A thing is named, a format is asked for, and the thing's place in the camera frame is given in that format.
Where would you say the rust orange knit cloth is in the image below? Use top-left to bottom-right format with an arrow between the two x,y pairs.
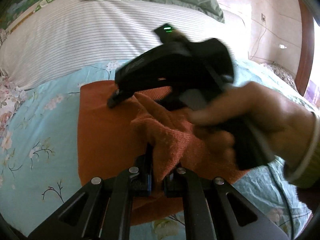
77,81 -> 244,225

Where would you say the right hand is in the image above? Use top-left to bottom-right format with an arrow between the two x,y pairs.
189,82 -> 316,170

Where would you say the white striped pillow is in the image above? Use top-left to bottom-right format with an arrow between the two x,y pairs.
1,0 -> 249,90

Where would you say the light blue floral bedsheet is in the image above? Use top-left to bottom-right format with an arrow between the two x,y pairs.
1,60 -> 311,238

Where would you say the pink floral white pillow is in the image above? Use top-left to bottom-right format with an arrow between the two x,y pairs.
0,27 -> 28,140

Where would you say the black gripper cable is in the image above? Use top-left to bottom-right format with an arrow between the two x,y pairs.
266,160 -> 296,240

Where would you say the white wall socket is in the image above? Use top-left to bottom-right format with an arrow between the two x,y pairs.
261,14 -> 266,22

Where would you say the white bangle bracelet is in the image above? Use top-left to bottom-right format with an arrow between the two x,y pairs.
283,110 -> 320,188

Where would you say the brown wooden bed frame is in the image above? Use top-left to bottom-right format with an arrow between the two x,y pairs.
295,0 -> 315,96

